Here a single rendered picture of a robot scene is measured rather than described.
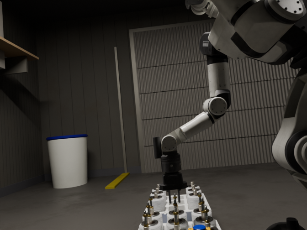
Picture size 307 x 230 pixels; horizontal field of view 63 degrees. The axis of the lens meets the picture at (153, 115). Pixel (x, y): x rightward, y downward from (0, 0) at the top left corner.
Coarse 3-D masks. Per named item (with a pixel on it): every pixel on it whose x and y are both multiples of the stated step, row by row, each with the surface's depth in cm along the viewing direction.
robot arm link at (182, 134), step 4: (180, 128) 111; (184, 128) 108; (172, 132) 115; (176, 132) 114; (180, 132) 114; (184, 132) 108; (188, 132) 108; (176, 136) 114; (180, 136) 114; (184, 136) 113; (188, 136) 108; (176, 140) 114; (180, 140) 114; (184, 140) 113
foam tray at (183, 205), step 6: (168, 198) 175; (180, 198) 179; (186, 198) 178; (204, 198) 167; (168, 204) 160; (180, 204) 157; (186, 204) 156; (168, 210) 148; (186, 210) 144; (192, 210) 143; (162, 216) 144
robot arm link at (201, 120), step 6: (204, 108) 113; (204, 114) 109; (210, 114) 108; (222, 114) 106; (192, 120) 110; (198, 120) 108; (204, 120) 108; (210, 120) 108; (216, 120) 109; (186, 126) 109; (192, 126) 108; (198, 126) 108; (204, 126) 108; (210, 126) 110; (192, 132) 108; (198, 132) 110
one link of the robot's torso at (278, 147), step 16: (304, 80) 89; (288, 96) 92; (304, 96) 81; (288, 112) 90; (304, 112) 81; (288, 128) 84; (304, 128) 80; (272, 144) 91; (288, 144) 79; (288, 160) 79
